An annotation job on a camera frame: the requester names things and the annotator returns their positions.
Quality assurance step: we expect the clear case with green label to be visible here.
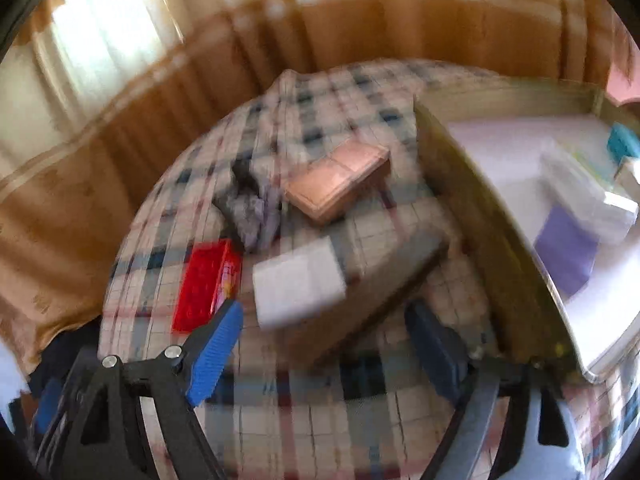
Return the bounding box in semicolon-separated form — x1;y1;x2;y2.
540;140;638;243

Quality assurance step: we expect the teal building block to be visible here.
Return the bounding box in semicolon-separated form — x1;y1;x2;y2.
606;122;640;161

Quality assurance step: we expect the white paper liner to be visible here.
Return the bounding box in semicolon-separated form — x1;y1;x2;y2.
445;112;640;376

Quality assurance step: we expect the red plastic box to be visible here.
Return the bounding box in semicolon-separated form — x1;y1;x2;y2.
171;239;244;335

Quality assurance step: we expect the gold metal tin box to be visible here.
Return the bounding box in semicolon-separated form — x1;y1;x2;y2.
414;77;640;386

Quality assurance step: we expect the copper metal box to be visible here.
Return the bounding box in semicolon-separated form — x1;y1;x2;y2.
284;139;392;227

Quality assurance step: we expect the white charger plug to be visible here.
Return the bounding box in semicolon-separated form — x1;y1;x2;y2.
251;237;347;331

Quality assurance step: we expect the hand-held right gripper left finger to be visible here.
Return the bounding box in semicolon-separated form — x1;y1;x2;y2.
60;300;244;480

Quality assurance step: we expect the cream and orange curtain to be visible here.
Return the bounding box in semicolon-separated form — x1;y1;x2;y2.
0;0;631;376

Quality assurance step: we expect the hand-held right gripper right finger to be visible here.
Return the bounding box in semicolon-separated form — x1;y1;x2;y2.
405;301;586;480

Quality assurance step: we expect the grey toy tank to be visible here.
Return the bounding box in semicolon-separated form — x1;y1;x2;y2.
212;157;286;253

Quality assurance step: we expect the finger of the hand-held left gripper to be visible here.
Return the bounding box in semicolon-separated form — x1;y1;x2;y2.
32;375;68;436

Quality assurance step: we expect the purple block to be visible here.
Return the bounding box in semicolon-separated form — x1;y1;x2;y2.
532;205;601;297

